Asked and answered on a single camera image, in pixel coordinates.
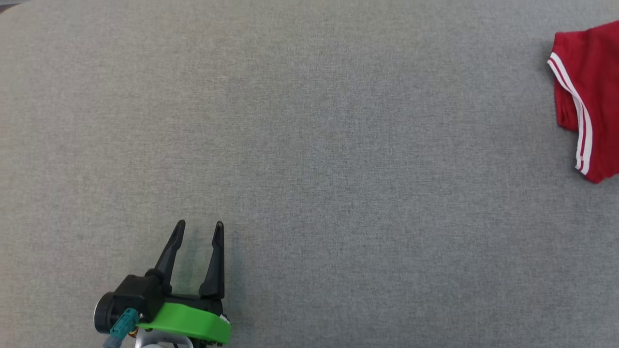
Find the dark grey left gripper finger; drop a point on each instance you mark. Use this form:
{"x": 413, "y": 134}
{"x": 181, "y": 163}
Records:
{"x": 216, "y": 270}
{"x": 171, "y": 256}

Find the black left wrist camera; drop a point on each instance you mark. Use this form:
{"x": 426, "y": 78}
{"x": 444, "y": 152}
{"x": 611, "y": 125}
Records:
{"x": 138, "y": 295}

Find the red white basketball jersey shirt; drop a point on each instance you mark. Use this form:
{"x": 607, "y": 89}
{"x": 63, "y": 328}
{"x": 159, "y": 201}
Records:
{"x": 599, "y": 96}

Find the grey fabric sofa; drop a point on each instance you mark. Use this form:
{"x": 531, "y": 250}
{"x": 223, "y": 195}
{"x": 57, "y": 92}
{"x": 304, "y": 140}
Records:
{"x": 338, "y": 169}

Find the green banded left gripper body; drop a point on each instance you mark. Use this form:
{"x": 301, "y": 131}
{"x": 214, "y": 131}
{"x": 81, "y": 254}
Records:
{"x": 193, "y": 324}

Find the teal left camera connector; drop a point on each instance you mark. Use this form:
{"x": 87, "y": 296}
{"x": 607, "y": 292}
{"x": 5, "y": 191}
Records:
{"x": 123, "y": 326}

